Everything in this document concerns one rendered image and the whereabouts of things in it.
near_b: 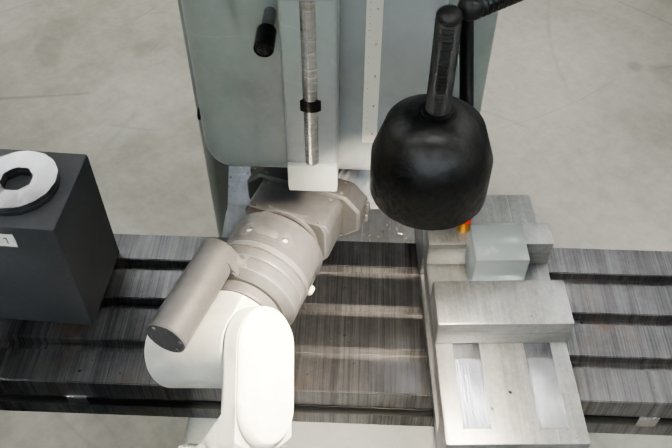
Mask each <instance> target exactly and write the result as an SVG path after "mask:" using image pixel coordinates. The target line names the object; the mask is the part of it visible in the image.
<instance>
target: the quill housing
mask: <svg viewBox="0 0 672 448"><path fill-rule="evenodd" d="M448 3H449V0H340V14H339V166H338V169H352V170H370V161H371V148H372V144H373V141H374V139H375V137H376V135H377V133H378V131H379V129H380V127H381V126H382V124H383V122H384V120H385V118H386V116H387V114H388V112H389V111H390V109H391V108H392V107H393V106H394V105H395V104H397V103H398V102H400V101H401V100H403V99H405V98H408V97H411V96H414V95H419V94H427V88H428V81H429V70H430V63H431V54H432V44H433V36H434V28H435V19H436V12H437V10H438V9H439V8H440V7H442V6H444V5H448ZM181 5H182V11H183V17H184V22H185V28H186V34H187V40H188V46H189V52H190V58H191V63H192V69H193V75H194V81H195V87H196V93H197V98H198V104H199V107H198V110H197V118H198V120H201V122H202V128H203V134H204V139H205V143H206V145H207V148H208V150H209V152H210V153H211V155H212V156H213V157H214V158H215V159H217V160H218V161H219V162H221V163H223V164H226V165H231V166H248V167H283V168H287V162H288V159H287V143H286V128H285V112H284V97H283V81H282V66H281V51H280V35H279V20H278V4H277V0H181ZM266 7H273V8H274V9H275V10H276V17H275V24H274V27H275V28H276V31H277V34H276V40H275V47H274V52H273V54H272V55H271V56H269V57H260V56H258V55H257V54H256V53H255V52H254V49H253V47H254V41H255V36H256V31H257V27H258V26H259V25H261V24H262V18H263V13H264V9H265V8H266Z"/></svg>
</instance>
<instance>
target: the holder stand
mask: <svg viewBox="0 0 672 448"><path fill-rule="evenodd" d="M118 255H119V249H118V246H117V243H116V240H115V237H114V234H113V231H112V228H111V225H110V222H109V219H108V216H107V213H106V210H105V207H104V204H103V201H102V198H101V195H100V192H99V189H98V186H97V183H96V180H95V177H94V174H93V171H92V168H91V165H90V162H89V159H88V156H87V155H85V154H73V153H57V152H42V151H26V150H11V149H0V318H4V319H16V320H29V321H42V322H54V323H67V324H80V325H93V324H94V322H95V319H96V316H97V313H98V310H99V308H100V305H101V302H102V299H103V297H104V294H105V291H106V288H107V285H108V283H109V280H110V277H111V274H112V271H113V269H114V266H115V263H116V260H117V258H118Z"/></svg>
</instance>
